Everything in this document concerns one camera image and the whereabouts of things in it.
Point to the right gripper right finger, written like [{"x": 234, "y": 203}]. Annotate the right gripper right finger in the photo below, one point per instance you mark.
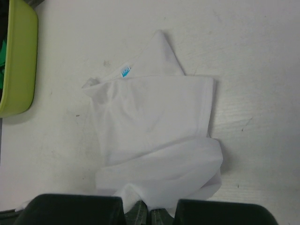
[{"x": 161, "y": 217}]

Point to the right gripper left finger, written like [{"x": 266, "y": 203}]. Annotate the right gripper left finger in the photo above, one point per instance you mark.
[{"x": 137, "y": 215}]

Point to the white t shirt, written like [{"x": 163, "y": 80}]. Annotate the white t shirt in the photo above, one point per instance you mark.
[{"x": 152, "y": 123}]

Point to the lime green plastic basket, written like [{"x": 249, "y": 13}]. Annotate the lime green plastic basket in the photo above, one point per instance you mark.
[{"x": 21, "y": 59}]

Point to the green t shirt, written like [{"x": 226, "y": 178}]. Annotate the green t shirt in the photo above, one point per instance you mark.
[{"x": 2, "y": 61}]

